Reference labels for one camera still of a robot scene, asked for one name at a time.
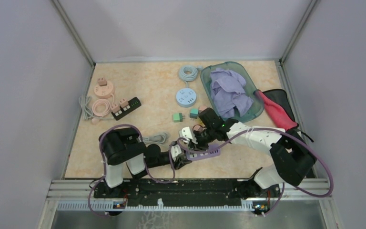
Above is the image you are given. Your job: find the brown pink USB charger plug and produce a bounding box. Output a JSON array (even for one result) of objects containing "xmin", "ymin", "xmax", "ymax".
[{"xmin": 198, "ymin": 105, "xmax": 208, "ymax": 112}]

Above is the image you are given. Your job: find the teal plastic basin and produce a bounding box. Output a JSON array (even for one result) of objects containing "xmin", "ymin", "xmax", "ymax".
[{"xmin": 200, "ymin": 62, "xmax": 264, "ymax": 122}]

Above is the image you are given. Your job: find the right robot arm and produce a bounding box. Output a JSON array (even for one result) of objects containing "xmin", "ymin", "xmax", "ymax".
[{"xmin": 187, "ymin": 108, "xmax": 316, "ymax": 197}]

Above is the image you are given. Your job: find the purple power strip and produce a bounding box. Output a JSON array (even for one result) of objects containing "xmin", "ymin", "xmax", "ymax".
[{"xmin": 185, "ymin": 144, "xmax": 221, "ymax": 161}]

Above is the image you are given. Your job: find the blue round power socket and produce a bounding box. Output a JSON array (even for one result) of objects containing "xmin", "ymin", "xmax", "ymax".
[{"xmin": 175, "ymin": 88, "xmax": 197, "ymax": 108}]

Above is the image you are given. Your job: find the green plug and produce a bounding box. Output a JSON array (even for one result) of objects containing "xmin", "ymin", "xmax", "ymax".
[{"xmin": 172, "ymin": 113, "xmax": 185, "ymax": 123}]

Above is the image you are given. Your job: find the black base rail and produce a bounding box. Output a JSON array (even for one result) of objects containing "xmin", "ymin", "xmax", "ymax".
[{"xmin": 93, "ymin": 178, "xmax": 281, "ymax": 207}]

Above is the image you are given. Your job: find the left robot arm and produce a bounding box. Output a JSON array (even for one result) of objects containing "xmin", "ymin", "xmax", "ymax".
[{"xmin": 99, "ymin": 125, "xmax": 191, "ymax": 198}]

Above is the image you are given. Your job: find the grey cable bundle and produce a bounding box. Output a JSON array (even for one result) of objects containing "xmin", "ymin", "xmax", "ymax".
[{"xmin": 79, "ymin": 95, "xmax": 114, "ymax": 121}]

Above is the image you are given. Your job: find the black power strip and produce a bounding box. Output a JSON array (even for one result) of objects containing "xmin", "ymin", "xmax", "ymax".
[{"xmin": 111, "ymin": 97, "xmax": 142, "ymax": 120}]

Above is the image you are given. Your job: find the lavender cloth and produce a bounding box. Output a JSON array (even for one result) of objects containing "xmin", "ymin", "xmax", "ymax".
[{"xmin": 210, "ymin": 68, "xmax": 254, "ymax": 118}]

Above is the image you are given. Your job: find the pink round power socket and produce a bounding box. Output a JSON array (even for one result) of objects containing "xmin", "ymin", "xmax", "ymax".
[{"xmin": 93, "ymin": 81, "xmax": 115, "ymax": 99}]

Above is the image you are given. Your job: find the pink coiled cable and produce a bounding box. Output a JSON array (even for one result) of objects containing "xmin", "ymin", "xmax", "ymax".
[{"xmin": 91, "ymin": 98, "xmax": 112, "ymax": 125}]

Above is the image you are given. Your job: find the teal USB charger plug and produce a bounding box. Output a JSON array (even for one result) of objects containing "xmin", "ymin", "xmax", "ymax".
[{"xmin": 189, "ymin": 108, "xmax": 199, "ymax": 119}]

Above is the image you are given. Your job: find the red and black bag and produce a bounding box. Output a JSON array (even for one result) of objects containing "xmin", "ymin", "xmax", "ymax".
[{"xmin": 254, "ymin": 89, "xmax": 314, "ymax": 143}]

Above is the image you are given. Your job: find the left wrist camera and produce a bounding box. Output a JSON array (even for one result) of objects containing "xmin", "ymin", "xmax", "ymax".
[{"xmin": 170, "ymin": 143, "xmax": 182, "ymax": 161}]

